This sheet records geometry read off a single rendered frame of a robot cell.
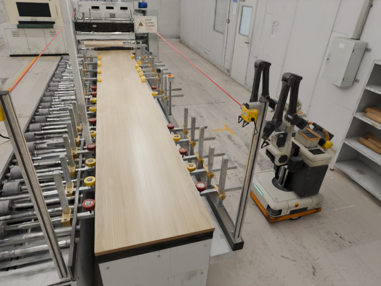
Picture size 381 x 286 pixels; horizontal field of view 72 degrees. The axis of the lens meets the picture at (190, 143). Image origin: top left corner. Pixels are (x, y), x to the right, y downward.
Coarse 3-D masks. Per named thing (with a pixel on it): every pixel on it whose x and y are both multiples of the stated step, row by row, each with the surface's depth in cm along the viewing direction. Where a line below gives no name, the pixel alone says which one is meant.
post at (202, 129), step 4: (200, 128) 223; (204, 128) 223; (200, 132) 224; (200, 136) 226; (200, 140) 228; (200, 144) 230; (200, 148) 232; (200, 152) 235; (200, 156) 237; (200, 164) 242
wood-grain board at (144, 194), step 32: (128, 64) 480; (128, 96) 341; (96, 128) 263; (128, 128) 266; (160, 128) 269; (96, 160) 216; (128, 160) 218; (160, 160) 220; (96, 192) 182; (128, 192) 184; (160, 192) 185; (192, 192) 187; (96, 224) 158; (128, 224) 159; (160, 224) 161; (192, 224) 162
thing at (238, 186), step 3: (228, 186) 205; (231, 186) 205; (234, 186) 205; (237, 186) 206; (240, 186) 206; (210, 189) 201; (213, 189) 201; (225, 189) 202; (228, 189) 203; (231, 189) 204; (234, 189) 205; (237, 189) 206; (240, 189) 207; (198, 192) 197; (201, 192) 197; (204, 192) 197; (207, 192) 198; (210, 192) 199; (213, 192) 200; (201, 195) 197; (204, 195) 199
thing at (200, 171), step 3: (228, 165) 228; (231, 165) 228; (234, 165) 228; (213, 168) 223; (216, 168) 223; (219, 168) 224; (228, 168) 226; (231, 168) 227; (234, 168) 228; (189, 171) 217; (192, 171) 218; (195, 171) 218; (198, 171) 218; (201, 171) 219; (204, 171) 220; (213, 171) 223; (216, 171) 224; (192, 174) 217; (195, 174) 219
